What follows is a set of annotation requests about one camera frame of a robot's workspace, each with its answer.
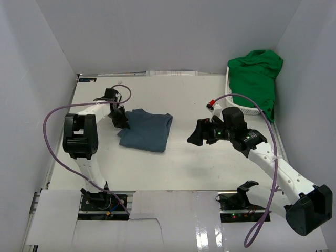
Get green t shirt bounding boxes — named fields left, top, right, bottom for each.
left=227, top=50, right=284, bottom=123

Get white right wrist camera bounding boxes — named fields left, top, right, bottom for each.
left=206, top=100, right=223, bottom=119

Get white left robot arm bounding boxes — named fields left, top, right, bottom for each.
left=62, top=87, right=130, bottom=211

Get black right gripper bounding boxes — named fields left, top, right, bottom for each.
left=187, top=117, right=234, bottom=146

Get white plastic basket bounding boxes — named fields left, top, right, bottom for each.
left=225, top=67, right=260, bottom=116

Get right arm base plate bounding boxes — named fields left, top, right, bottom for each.
left=215, top=191, right=265, bottom=223

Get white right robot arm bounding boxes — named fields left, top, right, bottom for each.
left=187, top=102, right=333, bottom=236

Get papers behind table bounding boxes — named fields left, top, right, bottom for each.
left=146, top=70, right=198, bottom=77

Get blue t shirt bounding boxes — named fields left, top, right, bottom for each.
left=118, top=109, right=173, bottom=153

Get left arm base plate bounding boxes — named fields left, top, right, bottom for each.
left=78, top=192, right=129, bottom=221

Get black label sticker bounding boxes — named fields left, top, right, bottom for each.
left=78, top=78, right=97, bottom=82

